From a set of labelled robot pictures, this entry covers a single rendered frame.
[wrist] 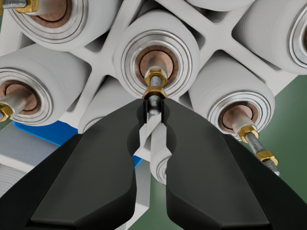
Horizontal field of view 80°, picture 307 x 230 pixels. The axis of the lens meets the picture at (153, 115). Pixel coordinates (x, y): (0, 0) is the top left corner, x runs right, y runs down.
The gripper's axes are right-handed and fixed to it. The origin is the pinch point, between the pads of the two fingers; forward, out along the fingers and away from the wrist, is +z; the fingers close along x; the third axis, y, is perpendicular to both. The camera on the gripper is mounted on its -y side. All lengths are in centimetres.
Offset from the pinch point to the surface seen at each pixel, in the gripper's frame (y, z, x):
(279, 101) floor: 19, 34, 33
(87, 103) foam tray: 9.1, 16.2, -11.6
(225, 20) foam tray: -3.0, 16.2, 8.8
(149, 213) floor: 73, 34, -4
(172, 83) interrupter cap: 2.4, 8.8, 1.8
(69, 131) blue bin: 23.4, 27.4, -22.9
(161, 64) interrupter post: -0.2, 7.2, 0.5
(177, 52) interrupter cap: -0.9, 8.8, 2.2
